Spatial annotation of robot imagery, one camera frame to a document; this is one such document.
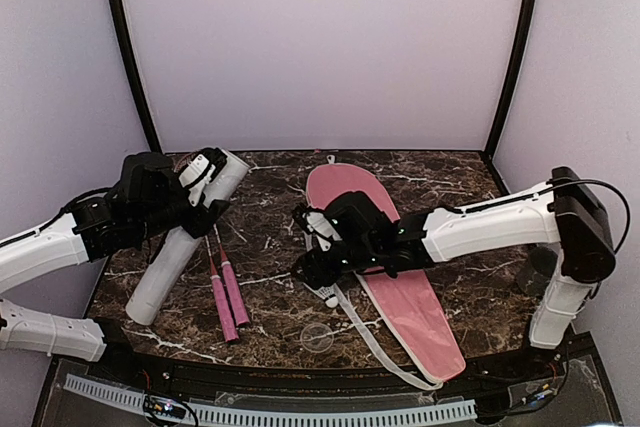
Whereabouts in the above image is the clear plastic tube lid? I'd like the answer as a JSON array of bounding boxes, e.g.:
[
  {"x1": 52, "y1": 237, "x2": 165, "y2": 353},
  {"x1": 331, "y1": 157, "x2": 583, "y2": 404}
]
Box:
[{"x1": 300, "y1": 323, "x2": 334, "y2": 353}]

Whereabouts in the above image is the pink racket bag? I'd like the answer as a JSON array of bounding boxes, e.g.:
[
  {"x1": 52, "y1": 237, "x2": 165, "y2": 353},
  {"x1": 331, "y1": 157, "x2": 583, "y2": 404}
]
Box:
[{"x1": 306, "y1": 163, "x2": 466, "y2": 384}]

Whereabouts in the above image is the black front rail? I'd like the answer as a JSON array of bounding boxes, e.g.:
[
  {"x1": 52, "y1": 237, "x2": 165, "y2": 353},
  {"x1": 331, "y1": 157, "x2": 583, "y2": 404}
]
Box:
[{"x1": 88, "y1": 348, "x2": 566, "y2": 398}]

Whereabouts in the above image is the grey slotted cable duct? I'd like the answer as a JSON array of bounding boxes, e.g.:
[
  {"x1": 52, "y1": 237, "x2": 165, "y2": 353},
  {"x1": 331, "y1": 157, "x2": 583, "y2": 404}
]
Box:
[{"x1": 63, "y1": 374, "x2": 477, "y2": 426}]

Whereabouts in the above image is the black right corner post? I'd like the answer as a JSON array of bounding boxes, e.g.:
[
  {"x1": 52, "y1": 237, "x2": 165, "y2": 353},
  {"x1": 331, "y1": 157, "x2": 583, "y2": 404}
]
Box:
[{"x1": 483, "y1": 0, "x2": 536, "y2": 163}]

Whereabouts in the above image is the white pink badminton racket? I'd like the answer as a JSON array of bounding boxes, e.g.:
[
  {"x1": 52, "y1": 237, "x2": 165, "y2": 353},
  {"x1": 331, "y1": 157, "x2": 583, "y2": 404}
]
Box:
[{"x1": 212, "y1": 225, "x2": 250, "y2": 327}]

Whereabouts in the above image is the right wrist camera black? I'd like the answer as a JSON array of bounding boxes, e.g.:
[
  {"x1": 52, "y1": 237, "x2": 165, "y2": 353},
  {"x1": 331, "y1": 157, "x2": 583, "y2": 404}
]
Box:
[{"x1": 293, "y1": 204, "x2": 342, "y2": 252}]

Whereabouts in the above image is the black left corner post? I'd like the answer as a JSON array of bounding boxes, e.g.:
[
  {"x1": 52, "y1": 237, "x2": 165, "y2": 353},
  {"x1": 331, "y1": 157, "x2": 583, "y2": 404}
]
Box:
[{"x1": 108, "y1": 0, "x2": 163, "y2": 153}]

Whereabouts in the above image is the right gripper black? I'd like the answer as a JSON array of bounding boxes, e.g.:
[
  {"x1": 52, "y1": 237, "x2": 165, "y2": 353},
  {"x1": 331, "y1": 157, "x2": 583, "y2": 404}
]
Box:
[{"x1": 291, "y1": 239, "x2": 381, "y2": 289}]

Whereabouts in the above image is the black corner post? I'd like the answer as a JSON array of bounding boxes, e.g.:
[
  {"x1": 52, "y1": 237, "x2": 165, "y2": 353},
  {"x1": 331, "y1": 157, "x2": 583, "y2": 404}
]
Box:
[
  {"x1": 108, "y1": 0, "x2": 163, "y2": 153},
  {"x1": 483, "y1": 0, "x2": 536, "y2": 163}
]

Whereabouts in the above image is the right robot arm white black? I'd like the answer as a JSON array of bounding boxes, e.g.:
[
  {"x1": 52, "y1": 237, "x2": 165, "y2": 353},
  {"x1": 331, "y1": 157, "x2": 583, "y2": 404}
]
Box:
[{"x1": 292, "y1": 167, "x2": 621, "y2": 381}]

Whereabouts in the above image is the white plastic shuttlecock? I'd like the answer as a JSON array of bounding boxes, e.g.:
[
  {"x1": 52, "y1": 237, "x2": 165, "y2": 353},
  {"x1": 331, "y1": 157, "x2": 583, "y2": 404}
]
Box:
[{"x1": 304, "y1": 283, "x2": 339, "y2": 309}]

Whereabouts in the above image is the white bag shoulder strap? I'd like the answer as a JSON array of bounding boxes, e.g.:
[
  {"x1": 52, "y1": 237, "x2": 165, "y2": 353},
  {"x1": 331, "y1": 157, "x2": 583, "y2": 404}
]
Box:
[{"x1": 300, "y1": 205, "x2": 444, "y2": 391}]

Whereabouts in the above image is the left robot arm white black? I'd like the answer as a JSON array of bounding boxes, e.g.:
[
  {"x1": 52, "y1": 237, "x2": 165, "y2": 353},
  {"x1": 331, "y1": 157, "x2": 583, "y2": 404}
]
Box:
[{"x1": 1, "y1": 148, "x2": 249, "y2": 383}]

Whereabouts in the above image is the white shuttlecock tube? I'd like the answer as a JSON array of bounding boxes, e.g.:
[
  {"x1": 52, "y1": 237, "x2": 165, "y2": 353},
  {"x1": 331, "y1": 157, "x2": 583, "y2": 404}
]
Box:
[{"x1": 125, "y1": 149, "x2": 249, "y2": 326}]

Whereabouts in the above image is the red badminton racket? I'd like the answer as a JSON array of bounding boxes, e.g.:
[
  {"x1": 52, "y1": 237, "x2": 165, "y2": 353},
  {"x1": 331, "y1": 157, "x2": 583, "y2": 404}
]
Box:
[{"x1": 172, "y1": 150, "x2": 240, "y2": 346}]

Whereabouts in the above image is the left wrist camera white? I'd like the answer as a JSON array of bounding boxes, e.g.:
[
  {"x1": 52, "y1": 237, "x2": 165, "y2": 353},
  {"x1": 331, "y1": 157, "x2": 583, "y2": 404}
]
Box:
[{"x1": 178, "y1": 147, "x2": 227, "y2": 207}]

